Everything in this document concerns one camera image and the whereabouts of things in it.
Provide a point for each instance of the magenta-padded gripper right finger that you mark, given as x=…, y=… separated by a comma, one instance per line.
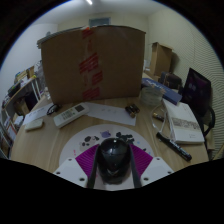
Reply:
x=155, y=171

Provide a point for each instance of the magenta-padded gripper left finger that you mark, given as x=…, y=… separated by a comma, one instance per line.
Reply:
x=71, y=171

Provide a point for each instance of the black computer mouse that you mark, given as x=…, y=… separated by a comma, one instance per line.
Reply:
x=113, y=160

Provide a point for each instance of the black marker pen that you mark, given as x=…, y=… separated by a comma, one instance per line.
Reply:
x=173, y=146

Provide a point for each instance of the white book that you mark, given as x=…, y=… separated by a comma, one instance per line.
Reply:
x=183, y=123

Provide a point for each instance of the white remote with display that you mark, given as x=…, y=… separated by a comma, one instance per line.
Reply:
x=71, y=115

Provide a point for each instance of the black battery pair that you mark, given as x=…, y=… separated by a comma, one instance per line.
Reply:
x=132, y=110

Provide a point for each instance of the small black object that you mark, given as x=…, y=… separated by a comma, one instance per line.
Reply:
x=57, y=107

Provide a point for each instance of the white paper sheet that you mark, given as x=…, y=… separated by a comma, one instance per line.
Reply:
x=36, y=112
x=110, y=114

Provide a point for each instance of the black chair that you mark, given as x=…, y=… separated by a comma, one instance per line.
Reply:
x=210, y=123

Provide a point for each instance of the shelf unit with books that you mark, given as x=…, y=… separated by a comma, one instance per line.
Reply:
x=8, y=133

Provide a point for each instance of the clear disc spindle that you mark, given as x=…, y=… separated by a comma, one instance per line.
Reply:
x=151, y=96

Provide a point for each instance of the small brown cardboard box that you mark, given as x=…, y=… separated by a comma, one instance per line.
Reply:
x=21, y=106

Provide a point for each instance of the black monitor screen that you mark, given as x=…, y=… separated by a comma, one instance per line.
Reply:
x=196, y=90

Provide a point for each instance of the dark brown chair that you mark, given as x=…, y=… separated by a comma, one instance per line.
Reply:
x=171, y=80

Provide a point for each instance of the wooden side desk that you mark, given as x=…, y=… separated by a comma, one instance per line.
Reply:
x=20, y=91

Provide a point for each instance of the clear glass jar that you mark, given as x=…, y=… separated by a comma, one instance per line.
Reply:
x=40, y=80

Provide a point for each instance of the large taped cardboard box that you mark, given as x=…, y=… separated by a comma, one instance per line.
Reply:
x=116, y=66

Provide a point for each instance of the tall open cardboard box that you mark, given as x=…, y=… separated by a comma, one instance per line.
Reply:
x=161, y=58

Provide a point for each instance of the stack of papers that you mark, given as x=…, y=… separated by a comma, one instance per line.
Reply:
x=50, y=37

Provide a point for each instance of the grey door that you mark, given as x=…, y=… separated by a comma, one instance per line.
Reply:
x=100, y=21

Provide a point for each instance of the ceiling tube light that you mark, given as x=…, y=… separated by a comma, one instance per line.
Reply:
x=89, y=2

